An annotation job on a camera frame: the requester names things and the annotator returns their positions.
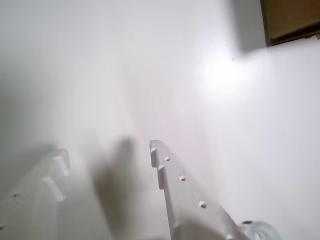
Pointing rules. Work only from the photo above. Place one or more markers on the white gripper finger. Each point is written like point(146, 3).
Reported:
point(25, 215)
point(185, 200)

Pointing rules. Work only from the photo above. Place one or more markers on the brown open cardboard box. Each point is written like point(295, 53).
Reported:
point(287, 17)

